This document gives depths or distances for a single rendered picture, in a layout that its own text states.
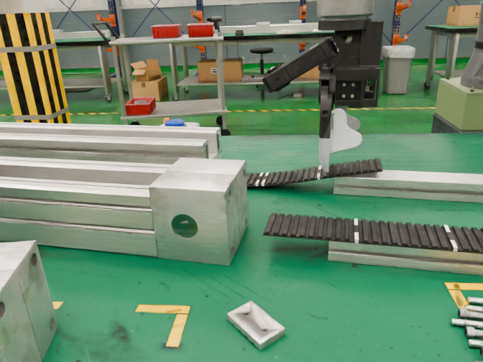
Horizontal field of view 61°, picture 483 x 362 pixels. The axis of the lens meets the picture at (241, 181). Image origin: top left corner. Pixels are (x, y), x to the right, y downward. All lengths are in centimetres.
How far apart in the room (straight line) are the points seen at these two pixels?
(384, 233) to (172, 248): 24
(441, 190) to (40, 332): 55
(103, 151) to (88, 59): 831
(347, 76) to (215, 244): 29
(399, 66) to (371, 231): 512
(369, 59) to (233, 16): 759
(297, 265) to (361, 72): 27
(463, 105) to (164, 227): 78
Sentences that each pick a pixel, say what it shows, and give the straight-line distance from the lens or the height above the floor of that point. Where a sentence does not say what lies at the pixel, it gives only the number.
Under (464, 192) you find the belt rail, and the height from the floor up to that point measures 79.
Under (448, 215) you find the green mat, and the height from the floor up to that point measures 78.
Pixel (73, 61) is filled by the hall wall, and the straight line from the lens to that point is 916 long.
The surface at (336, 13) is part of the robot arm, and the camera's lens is 59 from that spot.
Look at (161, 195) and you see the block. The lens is 47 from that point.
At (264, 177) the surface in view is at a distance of 69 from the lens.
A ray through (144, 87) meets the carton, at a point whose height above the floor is 18.
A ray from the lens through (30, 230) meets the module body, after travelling 60.
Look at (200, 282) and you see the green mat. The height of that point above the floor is 78.
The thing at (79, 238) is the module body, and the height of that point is 80.
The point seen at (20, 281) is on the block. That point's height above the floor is 86.
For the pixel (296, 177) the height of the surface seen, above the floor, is 80.
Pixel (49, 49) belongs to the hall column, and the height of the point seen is 82.
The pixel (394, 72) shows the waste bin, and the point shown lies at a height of 27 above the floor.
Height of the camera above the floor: 105
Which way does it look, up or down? 22 degrees down
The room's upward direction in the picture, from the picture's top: 2 degrees counter-clockwise
